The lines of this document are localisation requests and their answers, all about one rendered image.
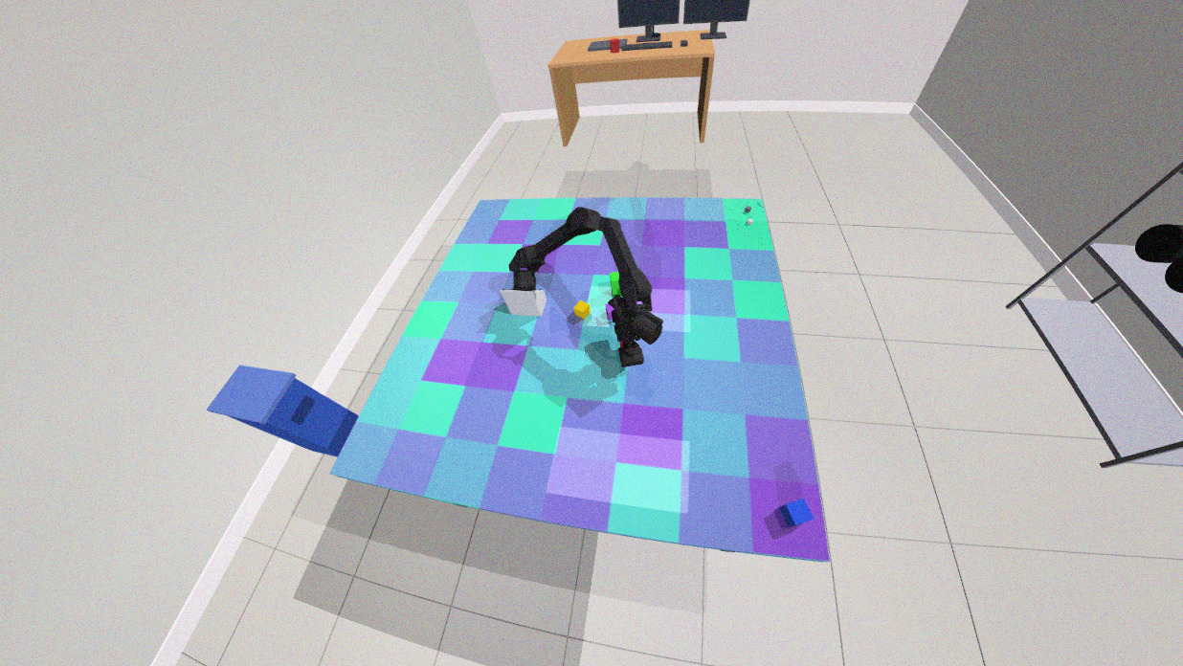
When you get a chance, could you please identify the blue block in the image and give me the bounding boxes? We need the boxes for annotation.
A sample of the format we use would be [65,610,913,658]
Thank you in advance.
[780,499,814,526]

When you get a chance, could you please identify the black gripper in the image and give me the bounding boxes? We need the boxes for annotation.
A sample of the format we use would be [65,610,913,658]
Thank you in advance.
[614,324,644,367]

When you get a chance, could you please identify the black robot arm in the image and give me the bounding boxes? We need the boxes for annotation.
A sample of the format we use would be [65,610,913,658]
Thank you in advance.
[508,207,664,344]

